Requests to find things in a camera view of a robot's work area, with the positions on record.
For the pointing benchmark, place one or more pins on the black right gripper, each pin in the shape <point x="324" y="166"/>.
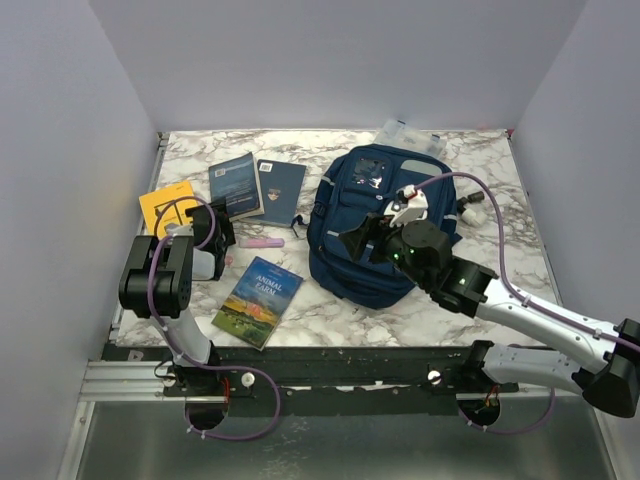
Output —
<point x="370" y="229"/>

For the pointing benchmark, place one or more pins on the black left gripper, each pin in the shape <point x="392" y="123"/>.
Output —
<point x="225" y="224"/>

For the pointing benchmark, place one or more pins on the Nineteen Eighty-Four paperback book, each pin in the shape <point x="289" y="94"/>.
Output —
<point x="236" y="181"/>

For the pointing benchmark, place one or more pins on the navy blue student backpack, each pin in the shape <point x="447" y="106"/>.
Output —
<point x="363" y="181"/>

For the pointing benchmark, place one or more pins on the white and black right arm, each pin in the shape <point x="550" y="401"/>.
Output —
<point x="590" y="357"/>

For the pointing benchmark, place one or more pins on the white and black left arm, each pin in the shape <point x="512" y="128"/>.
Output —
<point x="156" y="284"/>

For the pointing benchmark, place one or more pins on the pink highlighter pen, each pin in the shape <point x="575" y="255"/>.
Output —
<point x="261" y="243"/>

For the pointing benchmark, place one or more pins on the yellow paperback book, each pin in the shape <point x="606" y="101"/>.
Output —
<point x="167" y="207"/>

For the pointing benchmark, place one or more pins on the Animal Farm paperback book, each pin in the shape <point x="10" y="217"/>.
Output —
<point x="255" y="306"/>

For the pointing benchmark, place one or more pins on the dark blue thin notebook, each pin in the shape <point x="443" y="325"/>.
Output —
<point x="281" y="184"/>

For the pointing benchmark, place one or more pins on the black and white cylinder tool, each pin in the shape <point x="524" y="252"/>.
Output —
<point x="466" y="212"/>

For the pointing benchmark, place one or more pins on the clear plastic screw organiser box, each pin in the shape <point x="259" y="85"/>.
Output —
<point x="398" y="134"/>

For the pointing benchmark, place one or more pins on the aluminium front mounting rail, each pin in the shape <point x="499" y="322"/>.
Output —
<point x="326" y="413"/>

